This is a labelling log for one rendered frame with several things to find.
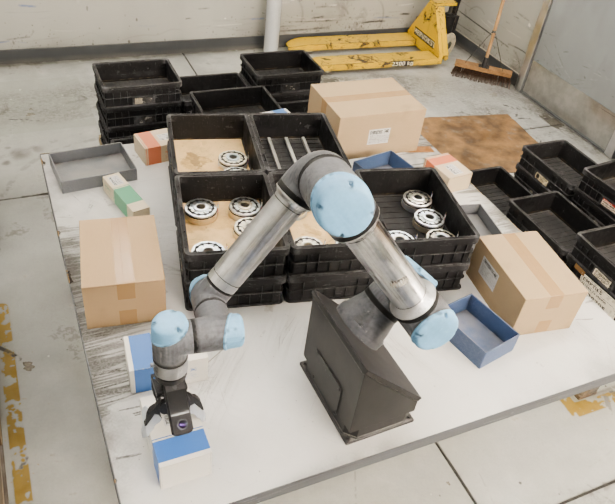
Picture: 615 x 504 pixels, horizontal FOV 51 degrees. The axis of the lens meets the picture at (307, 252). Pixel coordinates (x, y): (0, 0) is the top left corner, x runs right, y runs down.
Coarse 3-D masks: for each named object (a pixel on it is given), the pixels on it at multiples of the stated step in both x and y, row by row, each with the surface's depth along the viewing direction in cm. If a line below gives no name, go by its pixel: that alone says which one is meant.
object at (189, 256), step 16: (176, 176) 205; (192, 176) 206; (208, 176) 207; (224, 176) 209; (240, 176) 210; (176, 192) 198; (272, 192) 204; (288, 240) 187; (192, 256) 177; (208, 256) 178; (272, 256) 184
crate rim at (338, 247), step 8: (272, 176) 211; (272, 184) 208; (288, 232) 189; (296, 248) 184; (304, 248) 185; (312, 248) 185; (320, 248) 186; (328, 248) 187; (336, 248) 187; (344, 248) 188
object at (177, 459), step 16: (144, 400) 156; (192, 416) 154; (160, 432) 149; (192, 432) 150; (160, 448) 146; (176, 448) 147; (192, 448) 147; (208, 448) 148; (160, 464) 143; (176, 464) 144; (192, 464) 147; (208, 464) 150; (160, 480) 146; (176, 480) 148
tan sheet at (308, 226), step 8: (312, 216) 214; (296, 224) 209; (304, 224) 210; (312, 224) 210; (296, 232) 206; (304, 232) 207; (312, 232) 207; (320, 232) 208; (320, 240) 204; (328, 240) 205
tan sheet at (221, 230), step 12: (216, 204) 213; (228, 204) 214; (228, 216) 209; (192, 228) 202; (204, 228) 202; (216, 228) 203; (228, 228) 204; (192, 240) 197; (204, 240) 198; (216, 240) 199; (228, 240) 199
